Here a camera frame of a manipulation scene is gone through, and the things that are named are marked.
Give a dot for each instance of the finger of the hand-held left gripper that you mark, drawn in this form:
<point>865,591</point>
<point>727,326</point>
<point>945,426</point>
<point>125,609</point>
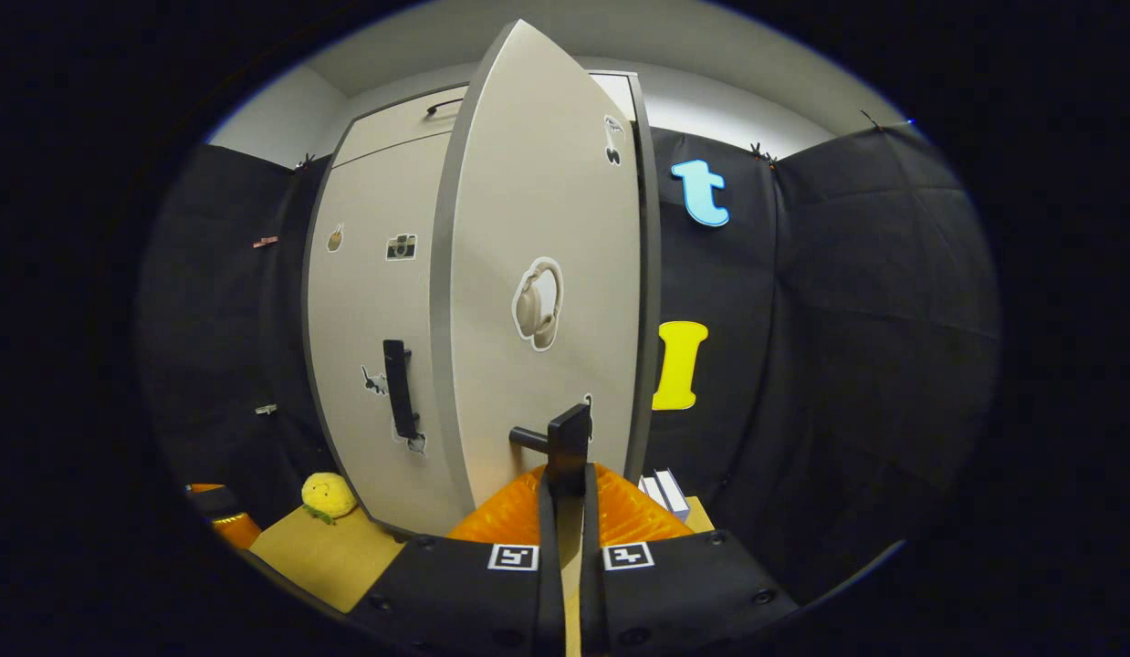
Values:
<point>206,487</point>
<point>235,531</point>

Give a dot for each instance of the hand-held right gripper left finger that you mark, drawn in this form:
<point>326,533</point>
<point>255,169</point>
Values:
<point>549,584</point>

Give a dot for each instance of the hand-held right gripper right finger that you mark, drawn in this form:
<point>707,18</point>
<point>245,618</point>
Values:
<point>591,584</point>

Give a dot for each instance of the beige cabinet door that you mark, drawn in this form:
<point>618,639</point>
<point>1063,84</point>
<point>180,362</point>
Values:
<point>364,301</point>
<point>547,182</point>

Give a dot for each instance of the beige double-door shoe cabinet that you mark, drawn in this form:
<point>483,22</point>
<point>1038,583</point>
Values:
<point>392,128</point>

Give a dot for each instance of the yellow plush toy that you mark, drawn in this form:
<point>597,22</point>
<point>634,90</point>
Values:
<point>328,495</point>

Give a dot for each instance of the white book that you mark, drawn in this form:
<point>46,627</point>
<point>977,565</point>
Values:
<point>650,491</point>
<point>672,493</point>

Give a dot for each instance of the black clip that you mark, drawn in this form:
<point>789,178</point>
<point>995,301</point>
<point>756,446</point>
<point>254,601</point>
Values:
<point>305,163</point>
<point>873,119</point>
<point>762,153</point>

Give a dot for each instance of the black backdrop cloth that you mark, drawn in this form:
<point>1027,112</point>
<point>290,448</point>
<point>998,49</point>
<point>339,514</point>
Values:
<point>848,319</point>

